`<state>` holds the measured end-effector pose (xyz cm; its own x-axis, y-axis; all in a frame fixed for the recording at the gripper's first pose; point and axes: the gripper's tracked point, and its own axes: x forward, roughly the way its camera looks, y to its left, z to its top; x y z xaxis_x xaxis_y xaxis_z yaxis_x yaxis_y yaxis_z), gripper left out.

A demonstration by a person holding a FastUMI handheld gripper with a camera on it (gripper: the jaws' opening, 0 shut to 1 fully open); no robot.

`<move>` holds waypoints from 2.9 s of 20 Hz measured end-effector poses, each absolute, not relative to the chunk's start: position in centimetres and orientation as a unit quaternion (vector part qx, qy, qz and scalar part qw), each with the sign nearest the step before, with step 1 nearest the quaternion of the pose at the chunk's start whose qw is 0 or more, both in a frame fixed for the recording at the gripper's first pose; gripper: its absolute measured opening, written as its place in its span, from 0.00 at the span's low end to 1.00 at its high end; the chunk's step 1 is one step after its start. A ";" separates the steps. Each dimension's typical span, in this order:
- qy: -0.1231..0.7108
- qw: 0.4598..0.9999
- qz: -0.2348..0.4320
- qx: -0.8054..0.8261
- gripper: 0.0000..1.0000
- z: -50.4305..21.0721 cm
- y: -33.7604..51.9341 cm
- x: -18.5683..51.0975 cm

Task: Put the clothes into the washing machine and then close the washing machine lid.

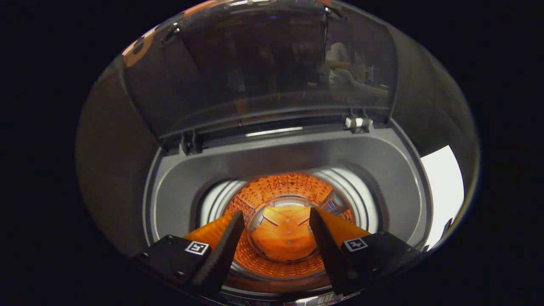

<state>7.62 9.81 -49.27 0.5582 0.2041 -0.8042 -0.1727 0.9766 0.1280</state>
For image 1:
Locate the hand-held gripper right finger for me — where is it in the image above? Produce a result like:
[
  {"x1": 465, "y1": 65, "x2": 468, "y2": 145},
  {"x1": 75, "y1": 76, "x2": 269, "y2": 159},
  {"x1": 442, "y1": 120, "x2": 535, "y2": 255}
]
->
[{"x1": 309, "y1": 207, "x2": 425, "y2": 297}]

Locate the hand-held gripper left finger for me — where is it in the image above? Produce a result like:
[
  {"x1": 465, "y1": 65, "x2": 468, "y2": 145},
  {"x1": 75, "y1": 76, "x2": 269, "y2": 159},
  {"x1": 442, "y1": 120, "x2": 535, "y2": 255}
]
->
[{"x1": 135, "y1": 210, "x2": 246, "y2": 298}]

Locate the dark transparent washing machine lid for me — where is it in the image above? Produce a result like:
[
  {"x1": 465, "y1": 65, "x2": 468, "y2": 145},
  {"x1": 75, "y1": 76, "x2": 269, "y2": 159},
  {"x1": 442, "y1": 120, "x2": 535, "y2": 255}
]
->
[{"x1": 121, "y1": 0, "x2": 400, "y2": 150}]

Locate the orange polo shirt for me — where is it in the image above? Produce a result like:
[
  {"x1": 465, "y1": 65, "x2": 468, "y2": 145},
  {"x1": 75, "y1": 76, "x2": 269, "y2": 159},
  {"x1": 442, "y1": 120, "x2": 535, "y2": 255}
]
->
[{"x1": 251, "y1": 204, "x2": 319, "y2": 262}]

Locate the white flat sheet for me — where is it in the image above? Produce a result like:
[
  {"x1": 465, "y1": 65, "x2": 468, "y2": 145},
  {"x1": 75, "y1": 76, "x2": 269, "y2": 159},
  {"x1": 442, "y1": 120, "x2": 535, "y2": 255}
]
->
[{"x1": 420, "y1": 145, "x2": 465, "y2": 249}]

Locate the grey washing machine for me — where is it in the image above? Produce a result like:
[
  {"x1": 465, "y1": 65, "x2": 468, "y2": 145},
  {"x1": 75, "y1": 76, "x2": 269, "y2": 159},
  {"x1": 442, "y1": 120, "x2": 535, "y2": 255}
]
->
[{"x1": 142, "y1": 119, "x2": 434, "y2": 306}]

